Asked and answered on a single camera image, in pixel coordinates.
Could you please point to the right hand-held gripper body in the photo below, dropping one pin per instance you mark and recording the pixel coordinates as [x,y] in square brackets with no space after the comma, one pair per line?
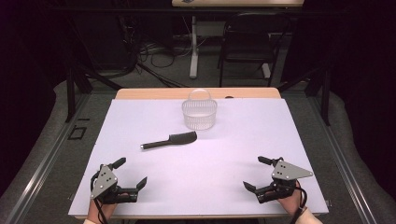
[288,172]

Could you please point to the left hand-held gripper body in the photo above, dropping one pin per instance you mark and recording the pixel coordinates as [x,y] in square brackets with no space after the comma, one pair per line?
[104,182]

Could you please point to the dark brown comb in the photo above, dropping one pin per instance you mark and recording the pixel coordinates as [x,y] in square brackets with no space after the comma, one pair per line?
[183,137]

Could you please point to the white plastic basket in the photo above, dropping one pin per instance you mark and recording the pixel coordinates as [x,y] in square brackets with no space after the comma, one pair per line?
[199,120]

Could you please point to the person's left hand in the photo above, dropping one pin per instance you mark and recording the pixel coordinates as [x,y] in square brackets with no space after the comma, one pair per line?
[96,210]

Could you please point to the person's right hand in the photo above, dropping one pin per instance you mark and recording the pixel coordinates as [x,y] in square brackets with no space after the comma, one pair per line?
[292,203]

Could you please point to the wooden table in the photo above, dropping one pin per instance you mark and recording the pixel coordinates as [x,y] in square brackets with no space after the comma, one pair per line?
[149,93]

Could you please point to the black metal stand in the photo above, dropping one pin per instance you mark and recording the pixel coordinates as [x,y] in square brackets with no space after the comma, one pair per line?
[71,93]
[325,99]

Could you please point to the black folding chair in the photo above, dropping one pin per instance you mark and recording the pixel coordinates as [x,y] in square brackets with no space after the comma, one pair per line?
[246,43]

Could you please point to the desk with white legs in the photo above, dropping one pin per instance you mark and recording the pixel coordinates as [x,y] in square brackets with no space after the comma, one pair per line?
[194,62]

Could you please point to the metal floor rail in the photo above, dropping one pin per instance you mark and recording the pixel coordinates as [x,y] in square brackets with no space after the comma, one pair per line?
[345,174]
[40,174]

